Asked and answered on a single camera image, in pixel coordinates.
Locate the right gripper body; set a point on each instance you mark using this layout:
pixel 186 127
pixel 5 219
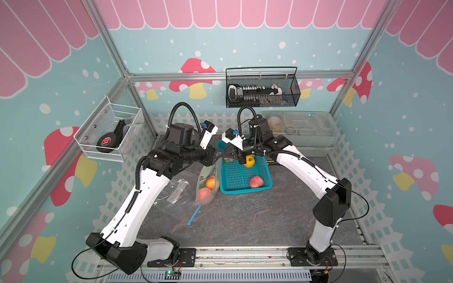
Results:
pixel 249 148

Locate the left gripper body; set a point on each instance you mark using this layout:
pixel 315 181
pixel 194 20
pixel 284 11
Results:
pixel 204 157

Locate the clear green zip-top bag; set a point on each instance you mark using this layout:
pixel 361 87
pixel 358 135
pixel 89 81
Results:
pixel 213 171

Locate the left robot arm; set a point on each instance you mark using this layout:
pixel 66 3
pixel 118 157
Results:
pixel 182 146

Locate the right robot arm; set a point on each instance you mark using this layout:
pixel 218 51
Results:
pixel 334 194

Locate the yellow peach with leaf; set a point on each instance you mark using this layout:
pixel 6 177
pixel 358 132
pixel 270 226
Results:
pixel 249 161

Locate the teal plastic basket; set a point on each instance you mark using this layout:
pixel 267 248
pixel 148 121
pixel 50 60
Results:
pixel 235 178

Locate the yellow black utility knife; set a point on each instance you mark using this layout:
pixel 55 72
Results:
pixel 272 162

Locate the blue stick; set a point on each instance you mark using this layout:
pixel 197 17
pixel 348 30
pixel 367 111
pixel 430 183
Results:
pixel 194 215

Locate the clear plastic storage box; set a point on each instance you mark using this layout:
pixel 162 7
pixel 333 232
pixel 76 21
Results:
pixel 314 134

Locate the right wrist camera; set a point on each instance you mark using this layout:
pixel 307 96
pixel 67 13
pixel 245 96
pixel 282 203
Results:
pixel 233 137

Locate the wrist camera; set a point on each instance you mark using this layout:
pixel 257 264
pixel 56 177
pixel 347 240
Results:
pixel 208 131
pixel 233 137

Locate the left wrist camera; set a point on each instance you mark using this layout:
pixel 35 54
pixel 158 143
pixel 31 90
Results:
pixel 208 131

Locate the black wire wall basket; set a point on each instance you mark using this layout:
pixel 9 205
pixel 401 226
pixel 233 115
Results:
pixel 282 77

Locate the white wire wall basket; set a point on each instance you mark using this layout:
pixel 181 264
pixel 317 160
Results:
pixel 110 131

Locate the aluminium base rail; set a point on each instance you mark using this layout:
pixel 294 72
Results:
pixel 261 264

